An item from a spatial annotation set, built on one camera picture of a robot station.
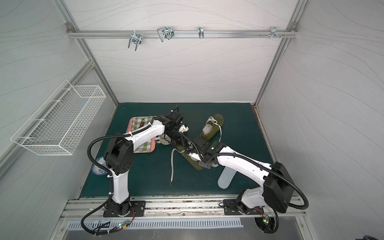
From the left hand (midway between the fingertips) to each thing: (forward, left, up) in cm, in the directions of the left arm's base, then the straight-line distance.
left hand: (189, 146), depth 85 cm
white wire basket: (-2, +60, +21) cm, 64 cm away
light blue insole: (-12, -13, +4) cm, 18 cm away
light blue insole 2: (-14, -21, -9) cm, 27 cm away
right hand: (-5, -9, 0) cm, 10 cm away
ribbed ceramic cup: (-2, +13, +10) cm, 16 cm away
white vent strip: (-37, +40, -13) cm, 56 cm away
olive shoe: (+1, +5, -5) cm, 8 cm away
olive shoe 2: (+20, -15, -3) cm, 25 cm away
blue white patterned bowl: (-12, +53, -8) cm, 55 cm away
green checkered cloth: (+22, +41, -9) cm, 48 cm away
